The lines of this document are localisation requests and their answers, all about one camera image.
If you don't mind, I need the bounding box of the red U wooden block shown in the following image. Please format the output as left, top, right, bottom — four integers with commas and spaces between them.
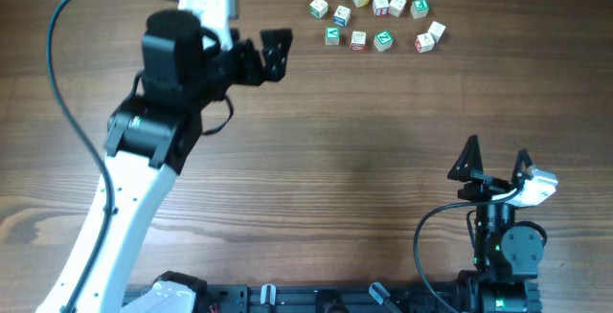
351, 31, 367, 52

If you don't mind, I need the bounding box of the green E wooden block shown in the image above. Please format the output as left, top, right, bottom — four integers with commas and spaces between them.
410, 0, 429, 19

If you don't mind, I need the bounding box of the red A wooden block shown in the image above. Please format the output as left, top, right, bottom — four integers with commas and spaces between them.
415, 33, 436, 53

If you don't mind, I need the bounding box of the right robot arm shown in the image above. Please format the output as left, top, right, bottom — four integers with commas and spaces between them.
447, 135, 557, 313

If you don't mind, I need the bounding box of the green V wooden block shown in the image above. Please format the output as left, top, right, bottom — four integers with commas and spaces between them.
325, 27, 341, 45

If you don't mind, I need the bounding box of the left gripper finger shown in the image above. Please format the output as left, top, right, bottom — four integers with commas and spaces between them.
262, 40, 291, 81
260, 28, 293, 48

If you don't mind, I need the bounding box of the plain wooden block right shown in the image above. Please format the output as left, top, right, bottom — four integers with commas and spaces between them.
428, 21, 445, 43

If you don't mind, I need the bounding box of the green edged block far left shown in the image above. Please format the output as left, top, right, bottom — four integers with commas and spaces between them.
309, 0, 329, 19

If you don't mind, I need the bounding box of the cream wooden block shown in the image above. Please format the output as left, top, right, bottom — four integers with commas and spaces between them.
389, 0, 407, 17

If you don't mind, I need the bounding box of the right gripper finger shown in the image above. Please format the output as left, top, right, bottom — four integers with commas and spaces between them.
511, 149, 533, 189
447, 135, 483, 182

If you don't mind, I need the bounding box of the blue edged wooden block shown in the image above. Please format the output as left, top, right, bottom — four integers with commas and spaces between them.
333, 6, 351, 27

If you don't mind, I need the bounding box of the red I wooden block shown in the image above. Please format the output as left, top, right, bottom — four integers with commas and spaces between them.
373, 0, 390, 16

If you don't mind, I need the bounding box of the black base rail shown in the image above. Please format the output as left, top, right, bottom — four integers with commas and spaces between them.
123, 281, 542, 313

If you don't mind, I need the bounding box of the green Z wooden block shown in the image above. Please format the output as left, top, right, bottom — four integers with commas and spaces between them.
374, 30, 394, 52

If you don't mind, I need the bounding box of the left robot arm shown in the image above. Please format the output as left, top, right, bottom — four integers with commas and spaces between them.
37, 10, 293, 312

